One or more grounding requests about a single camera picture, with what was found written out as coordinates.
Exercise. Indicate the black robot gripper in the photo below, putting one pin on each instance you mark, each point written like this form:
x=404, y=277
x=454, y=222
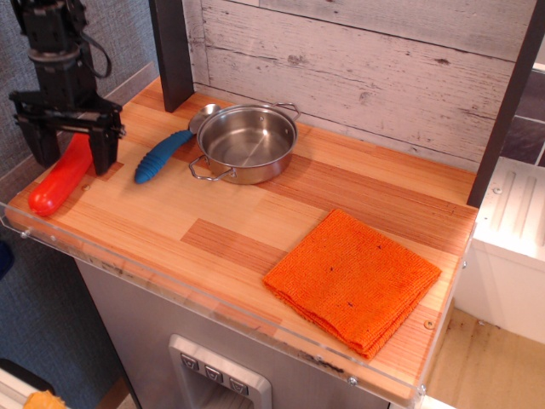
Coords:
x=67, y=100

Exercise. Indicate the red plastic sausage toy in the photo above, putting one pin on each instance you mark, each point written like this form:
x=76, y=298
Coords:
x=58, y=185

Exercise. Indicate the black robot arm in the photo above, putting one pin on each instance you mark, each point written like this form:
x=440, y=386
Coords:
x=56, y=29

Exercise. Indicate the stainless steel pot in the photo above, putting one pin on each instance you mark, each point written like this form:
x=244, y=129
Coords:
x=246, y=144

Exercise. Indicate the grey toy fridge cabinet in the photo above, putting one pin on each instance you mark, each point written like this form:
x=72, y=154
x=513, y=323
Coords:
x=178, y=357

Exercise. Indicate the clear acrylic edge guard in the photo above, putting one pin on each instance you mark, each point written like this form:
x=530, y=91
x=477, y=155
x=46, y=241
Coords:
x=397, y=392

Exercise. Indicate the yellow object bottom left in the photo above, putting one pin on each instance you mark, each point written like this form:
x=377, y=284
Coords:
x=44, y=400

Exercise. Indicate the orange folded cloth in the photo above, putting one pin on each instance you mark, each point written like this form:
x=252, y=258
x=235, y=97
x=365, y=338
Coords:
x=352, y=282

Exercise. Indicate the white toy sink unit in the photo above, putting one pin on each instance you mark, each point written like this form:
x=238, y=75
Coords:
x=502, y=280

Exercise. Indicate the blue handled metal spoon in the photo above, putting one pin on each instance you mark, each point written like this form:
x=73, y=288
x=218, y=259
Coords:
x=156, y=158

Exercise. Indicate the dark left shelf post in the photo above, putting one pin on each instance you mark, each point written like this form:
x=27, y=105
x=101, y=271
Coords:
x=172, y=47

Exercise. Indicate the dark shelf post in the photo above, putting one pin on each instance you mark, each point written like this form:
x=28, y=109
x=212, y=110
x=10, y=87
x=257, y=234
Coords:
x=515, y=89
x=172, y=47

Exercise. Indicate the dark right shelf post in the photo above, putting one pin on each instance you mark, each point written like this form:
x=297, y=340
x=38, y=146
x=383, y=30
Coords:
x=515, y=89

